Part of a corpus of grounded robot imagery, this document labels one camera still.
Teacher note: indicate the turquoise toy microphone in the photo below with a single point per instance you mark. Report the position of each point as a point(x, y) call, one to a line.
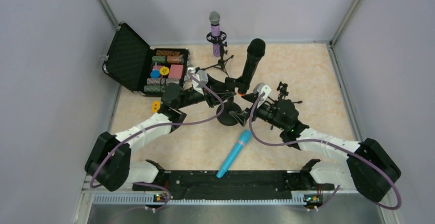
point(242, 141)

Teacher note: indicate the green poker chip row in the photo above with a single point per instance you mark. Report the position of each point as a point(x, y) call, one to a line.
point(168, 59)

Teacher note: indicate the small black tripod stand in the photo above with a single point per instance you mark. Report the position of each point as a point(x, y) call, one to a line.
point(283, 93)

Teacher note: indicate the red playing card deck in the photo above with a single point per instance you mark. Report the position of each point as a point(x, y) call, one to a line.
point(176, 71)

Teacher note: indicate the blue round button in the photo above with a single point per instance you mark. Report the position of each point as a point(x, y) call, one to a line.
point(155, 74)

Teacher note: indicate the purple black poker chip row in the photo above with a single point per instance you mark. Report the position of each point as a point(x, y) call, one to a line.
point(154, 89)

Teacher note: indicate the black poker chip case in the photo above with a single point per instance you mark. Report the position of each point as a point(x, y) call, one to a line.
point(129, 60)

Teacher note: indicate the round base clip stand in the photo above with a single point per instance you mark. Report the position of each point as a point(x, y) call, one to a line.
point(229, 105)

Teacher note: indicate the black orange-tipped microphone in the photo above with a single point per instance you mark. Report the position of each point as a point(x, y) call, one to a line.
point(255, 52)

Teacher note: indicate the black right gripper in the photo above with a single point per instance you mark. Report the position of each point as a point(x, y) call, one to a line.
point(253, 113)

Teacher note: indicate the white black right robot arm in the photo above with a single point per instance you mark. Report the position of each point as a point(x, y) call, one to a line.
point(361, 165)

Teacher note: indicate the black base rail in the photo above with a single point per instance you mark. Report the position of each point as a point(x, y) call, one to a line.
point(236, 185)

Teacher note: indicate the yellow big blind button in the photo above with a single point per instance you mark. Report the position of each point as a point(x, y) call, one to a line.
point(164, 71)

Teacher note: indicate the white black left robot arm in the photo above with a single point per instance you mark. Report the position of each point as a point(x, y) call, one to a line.
point(109, 163)

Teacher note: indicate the blue tan poker chip row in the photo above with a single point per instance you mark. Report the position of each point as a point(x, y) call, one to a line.
point(161, 81)

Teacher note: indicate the orange brown poker chip row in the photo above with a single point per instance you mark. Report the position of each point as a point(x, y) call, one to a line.
point(168, 53)

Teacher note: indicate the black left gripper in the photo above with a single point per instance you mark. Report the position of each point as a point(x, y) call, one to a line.
point(211, 98)

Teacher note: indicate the shock mount tripod stand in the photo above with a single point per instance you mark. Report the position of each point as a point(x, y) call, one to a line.
point(220, 41)

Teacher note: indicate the yellow blue toy block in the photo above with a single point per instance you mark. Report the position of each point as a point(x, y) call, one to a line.
point(155, 106)

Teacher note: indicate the purple glitter microphone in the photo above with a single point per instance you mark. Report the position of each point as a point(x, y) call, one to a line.
point(214, 18)

